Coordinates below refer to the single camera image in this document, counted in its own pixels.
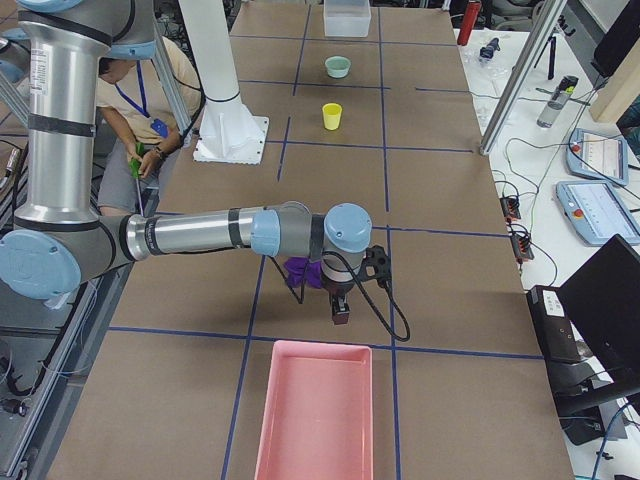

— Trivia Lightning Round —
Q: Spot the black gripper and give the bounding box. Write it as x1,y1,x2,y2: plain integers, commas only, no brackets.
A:
323,280,354,325

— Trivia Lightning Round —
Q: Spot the purple cloth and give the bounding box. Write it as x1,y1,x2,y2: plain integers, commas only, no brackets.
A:
284,257,322,289

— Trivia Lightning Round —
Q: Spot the yellow plastic cup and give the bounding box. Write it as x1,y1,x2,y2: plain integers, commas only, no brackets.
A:
322,102,343,131

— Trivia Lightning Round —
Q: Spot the black desktop computer box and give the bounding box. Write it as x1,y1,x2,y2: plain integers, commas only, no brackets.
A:
526,285,581,364

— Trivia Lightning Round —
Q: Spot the pink plastic tray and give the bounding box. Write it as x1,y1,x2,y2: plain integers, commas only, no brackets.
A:
255,340,374,479

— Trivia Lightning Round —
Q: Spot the lower orange terminal block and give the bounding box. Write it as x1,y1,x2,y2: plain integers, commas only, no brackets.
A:
510,232,535,264

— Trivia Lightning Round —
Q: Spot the orange terminal block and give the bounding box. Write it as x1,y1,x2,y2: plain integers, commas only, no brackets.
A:
499,196,521,224
510,232,535,264

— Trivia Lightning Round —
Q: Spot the upper orange terminal block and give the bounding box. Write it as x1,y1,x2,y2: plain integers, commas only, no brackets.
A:
499,196,521,224

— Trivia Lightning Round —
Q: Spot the green ceramic bowl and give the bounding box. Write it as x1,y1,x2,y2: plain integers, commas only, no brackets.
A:
324,56,351,79

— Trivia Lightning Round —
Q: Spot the black monitor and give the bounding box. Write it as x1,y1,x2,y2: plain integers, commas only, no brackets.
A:
544,235,639,445

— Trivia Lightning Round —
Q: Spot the seated person beige shirt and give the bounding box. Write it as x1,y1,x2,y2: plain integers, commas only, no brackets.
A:
96,57,183,216

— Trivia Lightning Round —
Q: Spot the lower teach pendant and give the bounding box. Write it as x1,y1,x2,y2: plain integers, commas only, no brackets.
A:
555,180,639,246

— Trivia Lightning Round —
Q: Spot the teach pendant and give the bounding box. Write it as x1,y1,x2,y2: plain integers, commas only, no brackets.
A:
566,128,629,187
555,180,639,246

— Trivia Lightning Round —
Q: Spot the clear plastic bin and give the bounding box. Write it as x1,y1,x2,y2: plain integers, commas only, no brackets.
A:
323,0,371,38

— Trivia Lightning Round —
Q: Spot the upper teach pendant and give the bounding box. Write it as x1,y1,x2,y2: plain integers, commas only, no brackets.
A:
566,128,629,187

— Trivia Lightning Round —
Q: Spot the clear water bottle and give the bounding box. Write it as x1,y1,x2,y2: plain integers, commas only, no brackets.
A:
536,75,579,128

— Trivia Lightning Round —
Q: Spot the red water bottle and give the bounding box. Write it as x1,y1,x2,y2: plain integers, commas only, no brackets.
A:
456,0,482,46

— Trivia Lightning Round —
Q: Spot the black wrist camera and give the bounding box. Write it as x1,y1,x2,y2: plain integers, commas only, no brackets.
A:
358,245,392,289

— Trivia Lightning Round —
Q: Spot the black camera cable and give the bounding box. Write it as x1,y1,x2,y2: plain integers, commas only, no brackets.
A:
272,249,412,344

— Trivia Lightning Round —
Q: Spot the green handled screwdriver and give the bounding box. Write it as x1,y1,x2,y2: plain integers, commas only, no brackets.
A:
129,142,145,216

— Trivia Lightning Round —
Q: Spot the aluminium frame post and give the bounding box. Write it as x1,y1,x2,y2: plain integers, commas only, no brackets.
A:
479,0,567,156

